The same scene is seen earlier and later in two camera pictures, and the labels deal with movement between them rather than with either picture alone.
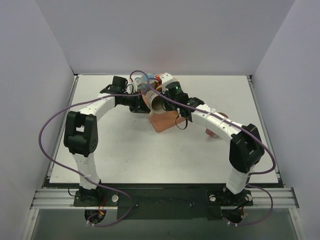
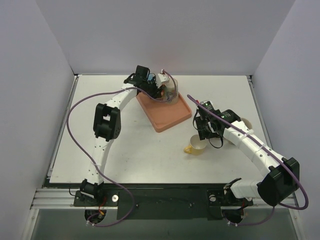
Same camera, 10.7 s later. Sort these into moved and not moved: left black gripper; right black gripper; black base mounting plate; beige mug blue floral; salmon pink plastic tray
Moved: beige mug blue floral; left black gripper; right black gripper
Not moved: salmon pink plastic tray; black base mounting plate
